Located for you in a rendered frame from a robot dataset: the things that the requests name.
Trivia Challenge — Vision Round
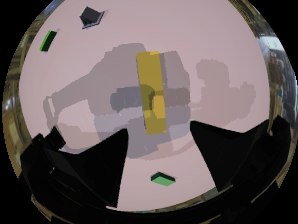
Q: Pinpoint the yellow bar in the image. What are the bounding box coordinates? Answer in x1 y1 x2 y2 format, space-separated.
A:
136 51 166 135

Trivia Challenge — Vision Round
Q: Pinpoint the green rectangular bar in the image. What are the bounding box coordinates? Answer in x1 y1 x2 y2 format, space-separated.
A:
152 172 176 186

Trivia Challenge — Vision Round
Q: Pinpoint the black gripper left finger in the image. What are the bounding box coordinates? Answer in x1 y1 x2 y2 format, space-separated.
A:
43 129 129 208

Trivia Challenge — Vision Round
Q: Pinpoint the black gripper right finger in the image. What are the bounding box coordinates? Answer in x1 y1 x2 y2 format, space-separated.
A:
189 120 270 192

